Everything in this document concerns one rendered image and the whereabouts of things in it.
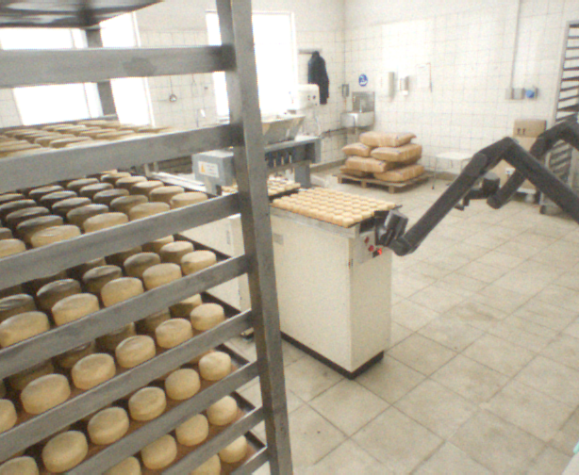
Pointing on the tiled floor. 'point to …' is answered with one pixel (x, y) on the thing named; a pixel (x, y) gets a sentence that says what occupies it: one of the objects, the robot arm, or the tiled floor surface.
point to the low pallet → (383, 181)
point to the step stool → (452, 163)
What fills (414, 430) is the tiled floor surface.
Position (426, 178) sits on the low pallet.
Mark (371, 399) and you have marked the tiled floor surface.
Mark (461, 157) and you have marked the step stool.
